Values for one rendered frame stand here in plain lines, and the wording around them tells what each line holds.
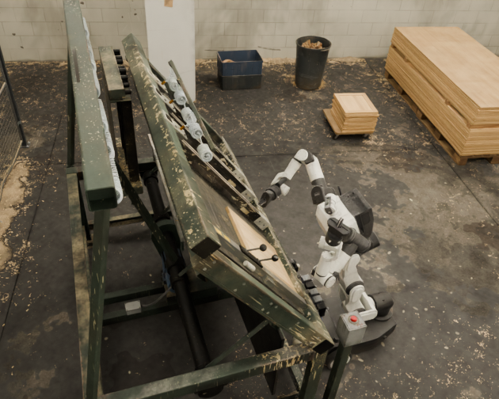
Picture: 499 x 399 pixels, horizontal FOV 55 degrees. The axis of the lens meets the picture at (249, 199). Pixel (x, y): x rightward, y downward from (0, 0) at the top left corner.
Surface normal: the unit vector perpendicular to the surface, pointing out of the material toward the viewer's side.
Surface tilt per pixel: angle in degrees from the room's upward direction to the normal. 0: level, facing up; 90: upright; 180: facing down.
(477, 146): 90
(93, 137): 0
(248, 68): 90
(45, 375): 0
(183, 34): 90
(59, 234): 0
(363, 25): 90
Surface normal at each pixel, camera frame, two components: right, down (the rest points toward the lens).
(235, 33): 0.15, 0.63
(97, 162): 0.06, -0.77
